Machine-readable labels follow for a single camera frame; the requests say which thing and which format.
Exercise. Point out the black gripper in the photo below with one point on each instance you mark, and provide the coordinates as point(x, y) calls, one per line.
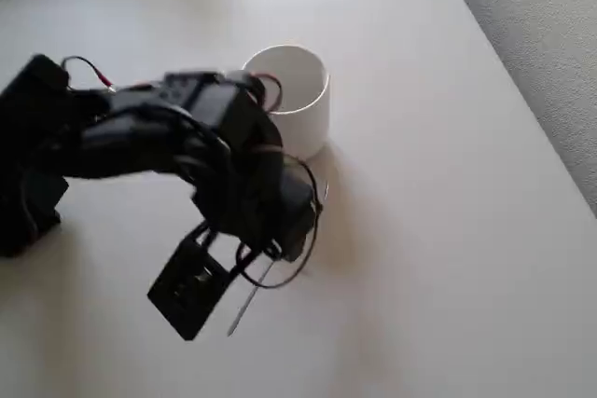
point(293, 212)

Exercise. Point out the silver metal spoon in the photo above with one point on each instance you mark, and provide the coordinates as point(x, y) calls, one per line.
point(247, 301)

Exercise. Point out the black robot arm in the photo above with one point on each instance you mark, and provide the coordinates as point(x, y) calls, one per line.
point(140, 137)

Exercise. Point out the white ceramic mug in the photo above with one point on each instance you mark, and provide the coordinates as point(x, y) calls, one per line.
point(303, 104)

